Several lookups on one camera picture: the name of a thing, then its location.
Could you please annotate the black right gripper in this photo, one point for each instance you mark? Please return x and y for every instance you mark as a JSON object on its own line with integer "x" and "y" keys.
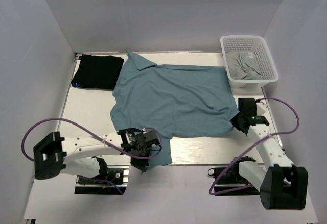
{"x": 238, "y": 122}

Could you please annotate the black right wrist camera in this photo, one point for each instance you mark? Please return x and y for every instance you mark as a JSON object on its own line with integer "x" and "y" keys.
{"x": 249, "y": 113}

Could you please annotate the teal blue t shirt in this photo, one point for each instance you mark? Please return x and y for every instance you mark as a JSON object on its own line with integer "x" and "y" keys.
{"x": 177, "y": 100}

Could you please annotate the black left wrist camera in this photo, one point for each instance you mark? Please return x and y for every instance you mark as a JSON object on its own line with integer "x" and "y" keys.
{"x": 139, "y": 143}

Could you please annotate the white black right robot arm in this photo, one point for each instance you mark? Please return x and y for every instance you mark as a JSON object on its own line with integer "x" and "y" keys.
{"x": 281, "y": 184}

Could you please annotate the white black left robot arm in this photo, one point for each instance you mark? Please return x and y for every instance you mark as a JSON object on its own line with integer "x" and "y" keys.
{"x": 55, "y": 154}

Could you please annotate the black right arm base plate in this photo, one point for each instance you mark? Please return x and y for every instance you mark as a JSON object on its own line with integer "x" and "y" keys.
{"x": 230, "y": 182}

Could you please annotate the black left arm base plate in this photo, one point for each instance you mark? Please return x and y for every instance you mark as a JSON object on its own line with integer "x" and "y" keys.
{"x": 113, "y": 183}

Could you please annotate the white plastic basket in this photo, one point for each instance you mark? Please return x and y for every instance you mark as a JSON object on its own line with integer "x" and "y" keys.
{"x": 253, "y": 46}

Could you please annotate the grey t shirt in basket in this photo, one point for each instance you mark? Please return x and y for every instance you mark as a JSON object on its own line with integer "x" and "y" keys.
{"x": 242, "y": 67}

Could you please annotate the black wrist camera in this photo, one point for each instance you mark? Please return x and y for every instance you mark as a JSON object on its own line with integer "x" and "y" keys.
{"x": 249, "y": 113}
{"x": 139, "y": 143}

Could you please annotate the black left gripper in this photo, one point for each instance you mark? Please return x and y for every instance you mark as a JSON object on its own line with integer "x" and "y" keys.
{"x": 142, "y": 157}

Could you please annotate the folded black t shirt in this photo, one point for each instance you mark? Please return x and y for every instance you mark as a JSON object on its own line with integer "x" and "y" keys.
{"x": 97, "y": 72}

